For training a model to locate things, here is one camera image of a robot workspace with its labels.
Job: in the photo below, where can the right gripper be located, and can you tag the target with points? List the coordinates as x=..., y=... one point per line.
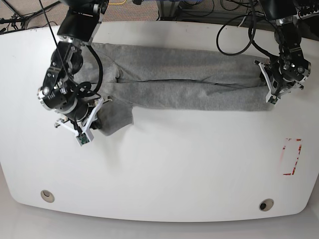
x=82, y=116

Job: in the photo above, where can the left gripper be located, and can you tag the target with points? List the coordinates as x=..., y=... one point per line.
x=281, y=77

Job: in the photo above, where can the grey T-shirt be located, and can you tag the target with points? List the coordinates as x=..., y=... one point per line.
x=171, y=79

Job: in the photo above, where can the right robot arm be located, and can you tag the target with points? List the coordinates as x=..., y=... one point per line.
x=59, y=91

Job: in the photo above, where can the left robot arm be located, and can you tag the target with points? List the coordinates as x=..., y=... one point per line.
x=286, y=34

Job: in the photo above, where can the white power strip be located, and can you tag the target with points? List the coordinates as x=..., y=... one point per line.
x=308, y=11

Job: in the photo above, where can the red tape rectangle marking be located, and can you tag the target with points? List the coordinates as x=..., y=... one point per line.
x=290, y=156

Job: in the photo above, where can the black tripod legs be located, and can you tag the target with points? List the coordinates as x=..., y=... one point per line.
x=17, y=22

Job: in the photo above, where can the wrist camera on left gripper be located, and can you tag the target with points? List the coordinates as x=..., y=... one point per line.
x=271, y=99

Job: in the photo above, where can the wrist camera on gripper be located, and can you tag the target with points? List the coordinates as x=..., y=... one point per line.
x=84, y=138
x=271, y=99

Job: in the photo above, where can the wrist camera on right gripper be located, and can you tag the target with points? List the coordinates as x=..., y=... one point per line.
x=84, y=138

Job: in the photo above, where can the left table cable grommet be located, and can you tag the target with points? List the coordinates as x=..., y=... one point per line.
x=47, y=196

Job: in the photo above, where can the table cable grommet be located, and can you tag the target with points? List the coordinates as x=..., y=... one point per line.
x=47, y=196
x=266, y=205

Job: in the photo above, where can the right table cable grommet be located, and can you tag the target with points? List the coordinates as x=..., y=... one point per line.
x=266, y=205

